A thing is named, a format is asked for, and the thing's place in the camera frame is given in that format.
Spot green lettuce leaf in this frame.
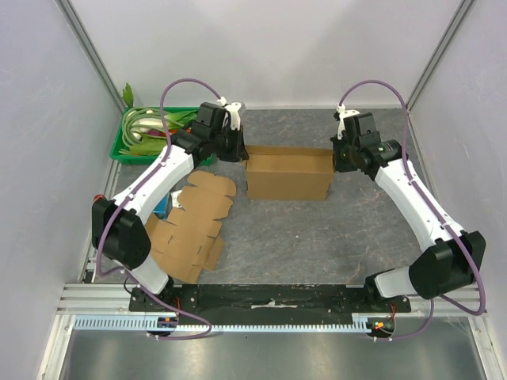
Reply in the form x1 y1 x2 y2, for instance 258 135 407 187
128 139 166 156

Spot slotted cable duct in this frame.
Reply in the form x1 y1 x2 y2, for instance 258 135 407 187
74 314 387 333

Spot blue rectangular box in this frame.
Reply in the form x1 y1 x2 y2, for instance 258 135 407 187
153 193 173 220

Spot small cardboard box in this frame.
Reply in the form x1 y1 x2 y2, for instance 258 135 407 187
146 171 236 284

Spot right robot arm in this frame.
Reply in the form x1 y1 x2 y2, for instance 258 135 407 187
330 107 486 312

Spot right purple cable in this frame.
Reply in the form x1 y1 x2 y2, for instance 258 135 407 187
338 79 488 342

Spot aluminium frame post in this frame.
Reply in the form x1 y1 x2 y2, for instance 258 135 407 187
55 0 126 112
406 0 476 112

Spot purple cable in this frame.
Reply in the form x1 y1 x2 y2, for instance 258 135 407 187
96 78 229 341
338 79 488 342

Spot left aluminium frame post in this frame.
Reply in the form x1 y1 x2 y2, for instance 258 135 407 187
55 0 126 112

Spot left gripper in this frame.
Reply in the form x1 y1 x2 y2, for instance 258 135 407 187
211 124 250 163

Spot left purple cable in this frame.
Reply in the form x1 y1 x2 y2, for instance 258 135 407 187
96 78 229 341

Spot green long beans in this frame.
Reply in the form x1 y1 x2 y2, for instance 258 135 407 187
120 107 166 150

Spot white toy radish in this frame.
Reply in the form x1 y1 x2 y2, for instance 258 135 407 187
130 118 166 140

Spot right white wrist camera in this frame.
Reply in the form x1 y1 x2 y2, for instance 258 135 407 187
334 104 360 140

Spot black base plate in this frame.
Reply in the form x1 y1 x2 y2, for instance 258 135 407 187
128 283 413 326

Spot right aluminium frame post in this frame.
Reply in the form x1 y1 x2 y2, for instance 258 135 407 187
406 0 476 112

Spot small white plastic packet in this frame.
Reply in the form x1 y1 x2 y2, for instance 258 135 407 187
170 190 182 208

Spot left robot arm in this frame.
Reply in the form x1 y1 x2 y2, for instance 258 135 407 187
92 99 248 311

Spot large cardboard box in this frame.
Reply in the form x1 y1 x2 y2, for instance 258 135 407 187
245 146 334 201

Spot orange toy carrot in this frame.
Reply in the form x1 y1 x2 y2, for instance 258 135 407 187
170 129 191 140

